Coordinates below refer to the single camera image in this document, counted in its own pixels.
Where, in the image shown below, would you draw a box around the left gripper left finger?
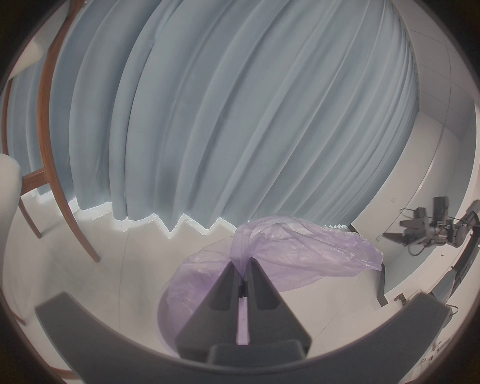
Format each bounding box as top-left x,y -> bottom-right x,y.
175,260 -> 241,362

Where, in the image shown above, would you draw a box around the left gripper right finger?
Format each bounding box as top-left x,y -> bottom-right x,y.
245,259 -> 313,359

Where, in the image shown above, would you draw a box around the purple plastic bag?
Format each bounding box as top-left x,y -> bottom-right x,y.
159,214 -> 384,351

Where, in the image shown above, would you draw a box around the pale blue curtain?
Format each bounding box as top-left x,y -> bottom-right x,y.
7,0 -> 421,241

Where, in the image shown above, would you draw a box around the wooden chair white cushions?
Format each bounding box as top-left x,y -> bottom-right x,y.
0,0 -> 102,379

